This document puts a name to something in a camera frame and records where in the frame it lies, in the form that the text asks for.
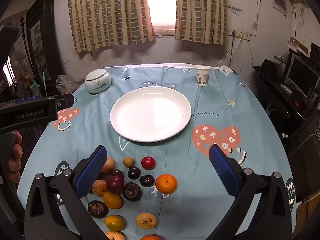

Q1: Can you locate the blue printed tablecloth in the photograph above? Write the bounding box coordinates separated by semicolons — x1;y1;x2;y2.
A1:
17;64;297;240

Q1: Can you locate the clear plastic bag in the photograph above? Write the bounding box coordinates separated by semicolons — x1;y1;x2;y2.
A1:
56;75;73;95

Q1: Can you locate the bright window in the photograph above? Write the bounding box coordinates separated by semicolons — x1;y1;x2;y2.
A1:
143;0;178;36

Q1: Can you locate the yellow-orange tomato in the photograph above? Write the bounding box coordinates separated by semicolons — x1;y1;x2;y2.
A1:
104;215;125;232
103;191;123;210

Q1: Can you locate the black monitor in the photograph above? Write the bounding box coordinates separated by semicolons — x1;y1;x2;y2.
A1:
286;56;320;98

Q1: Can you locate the large tan loquat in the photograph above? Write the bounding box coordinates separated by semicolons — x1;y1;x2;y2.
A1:
100;157;116;174

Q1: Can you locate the cardboard box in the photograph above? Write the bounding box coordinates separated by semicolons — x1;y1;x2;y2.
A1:
296;195;320;230

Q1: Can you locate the printed paper cup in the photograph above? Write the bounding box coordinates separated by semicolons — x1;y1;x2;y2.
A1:
194;65;210;87

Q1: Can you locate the dark red plum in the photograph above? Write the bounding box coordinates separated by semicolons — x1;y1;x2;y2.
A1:
111;169;125;180

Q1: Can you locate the white electric fan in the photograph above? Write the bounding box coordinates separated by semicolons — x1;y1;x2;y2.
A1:
10;50;28;77

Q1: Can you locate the white power cable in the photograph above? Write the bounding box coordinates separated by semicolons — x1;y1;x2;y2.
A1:
214;38;241;67

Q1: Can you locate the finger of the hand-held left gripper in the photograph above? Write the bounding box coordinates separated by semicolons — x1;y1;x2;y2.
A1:
55;94;75;109

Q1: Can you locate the black hat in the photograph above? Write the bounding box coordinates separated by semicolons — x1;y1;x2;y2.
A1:
253;59;278;77

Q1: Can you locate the dark wooden framed picture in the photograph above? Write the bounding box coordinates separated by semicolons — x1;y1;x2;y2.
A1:
26;0;63;98

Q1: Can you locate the black speaker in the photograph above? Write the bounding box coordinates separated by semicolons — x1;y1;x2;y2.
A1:
310;42;320;60

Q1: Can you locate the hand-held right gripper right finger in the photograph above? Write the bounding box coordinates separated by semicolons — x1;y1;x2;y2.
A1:
209;143;293;240

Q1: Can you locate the white wall socket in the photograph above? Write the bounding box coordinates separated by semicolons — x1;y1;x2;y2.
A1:
229;29;251;40

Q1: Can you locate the person's left hand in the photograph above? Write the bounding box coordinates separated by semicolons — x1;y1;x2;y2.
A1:
7;130;23;183

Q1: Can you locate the large red plum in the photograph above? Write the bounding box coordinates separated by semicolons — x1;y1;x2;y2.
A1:
106;176;125;194

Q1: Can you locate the white plate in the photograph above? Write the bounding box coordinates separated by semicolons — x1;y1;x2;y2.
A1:
110;87;192;143

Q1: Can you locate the white lidded ceramic jar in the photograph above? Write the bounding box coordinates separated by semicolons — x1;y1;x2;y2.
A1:
85;69;112;95

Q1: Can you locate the small white wall frame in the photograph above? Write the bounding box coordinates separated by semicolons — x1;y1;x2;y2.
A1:
272;0;288;15

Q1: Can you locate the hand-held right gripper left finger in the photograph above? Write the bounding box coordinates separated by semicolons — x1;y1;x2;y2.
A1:
24;145;108;240

